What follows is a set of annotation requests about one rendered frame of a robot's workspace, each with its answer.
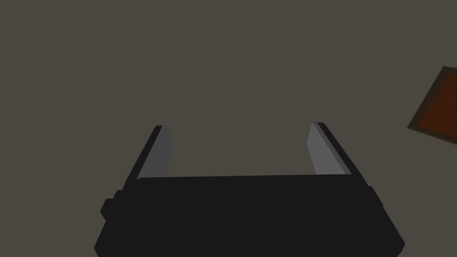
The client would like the brown framed wall picture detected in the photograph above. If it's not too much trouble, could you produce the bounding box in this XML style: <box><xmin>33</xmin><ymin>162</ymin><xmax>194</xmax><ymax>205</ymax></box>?
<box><xmin>407</xmin><ymin>66</ymin><xmax>457</xmax><ymax>145</ymax></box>

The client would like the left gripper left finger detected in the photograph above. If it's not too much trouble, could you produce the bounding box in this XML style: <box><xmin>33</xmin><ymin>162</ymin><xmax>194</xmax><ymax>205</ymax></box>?
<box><xmin>129</xmin><ymin>124</ymin><xmax>173</xmax><ymax>181</ymax></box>

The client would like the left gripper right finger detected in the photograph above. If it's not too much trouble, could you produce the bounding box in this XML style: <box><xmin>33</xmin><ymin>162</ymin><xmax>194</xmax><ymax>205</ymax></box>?
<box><xmin>307</xmin><ymin>122</ymin><xmax>360</xmax><ymax>176</ymax></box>

